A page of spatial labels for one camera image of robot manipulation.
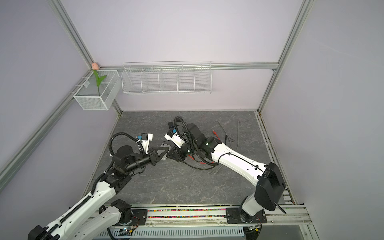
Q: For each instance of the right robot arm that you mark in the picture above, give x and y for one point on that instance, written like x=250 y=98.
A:
x=190 y=142

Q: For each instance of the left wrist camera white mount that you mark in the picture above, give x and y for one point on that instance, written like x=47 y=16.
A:
x=143 y=142

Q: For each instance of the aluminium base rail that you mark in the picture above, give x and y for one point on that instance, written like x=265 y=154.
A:
x=213 y=220

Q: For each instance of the artificial pink tulip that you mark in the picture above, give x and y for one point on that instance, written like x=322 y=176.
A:
x=99 y=79

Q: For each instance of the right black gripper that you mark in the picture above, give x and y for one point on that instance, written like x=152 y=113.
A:
x=178 y=152

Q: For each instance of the white network switch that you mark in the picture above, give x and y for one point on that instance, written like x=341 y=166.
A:
x=166 y=146

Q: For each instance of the white wire wall basket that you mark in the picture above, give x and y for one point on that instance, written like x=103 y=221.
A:
x=167 y=77

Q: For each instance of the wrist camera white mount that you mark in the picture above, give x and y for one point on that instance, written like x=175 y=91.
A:
x=143 y=142
x=173 y=136

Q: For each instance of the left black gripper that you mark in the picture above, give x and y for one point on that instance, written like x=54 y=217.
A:
x=153 y=156

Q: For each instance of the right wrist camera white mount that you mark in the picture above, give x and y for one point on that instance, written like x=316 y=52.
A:
x=173 y=136

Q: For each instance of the white mesh box basket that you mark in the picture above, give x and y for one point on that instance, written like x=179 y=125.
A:
x=87 y=94

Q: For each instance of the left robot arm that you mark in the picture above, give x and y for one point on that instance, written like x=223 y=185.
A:
x=90 y=195

